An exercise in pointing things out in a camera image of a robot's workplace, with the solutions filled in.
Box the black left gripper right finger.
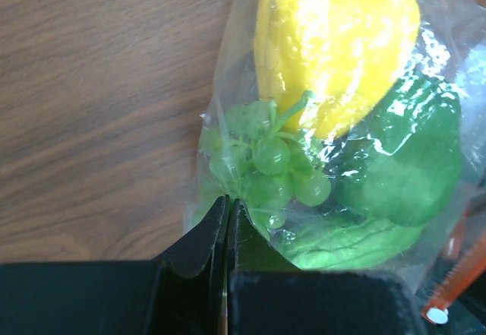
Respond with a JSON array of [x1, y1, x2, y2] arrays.
[[227, 200, 427, 334]]

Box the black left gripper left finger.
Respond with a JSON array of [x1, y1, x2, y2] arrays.
[[1, 196, 230, 334]]

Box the green fake cucumber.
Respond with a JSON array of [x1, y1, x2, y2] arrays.
[[276, 212, 424, 270]]

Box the green fake pepper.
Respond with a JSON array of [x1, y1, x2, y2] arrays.
[[334, 72, 462, 226]]

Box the clear zip top bag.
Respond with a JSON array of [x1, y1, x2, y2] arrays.
[[202, 0, 485, 334]]

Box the yellow fake pepper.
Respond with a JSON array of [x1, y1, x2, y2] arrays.
[[254, 0, 421, 139]]

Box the green fake grapes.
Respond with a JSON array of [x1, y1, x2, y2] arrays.
[[188, 91, 331, 232]]

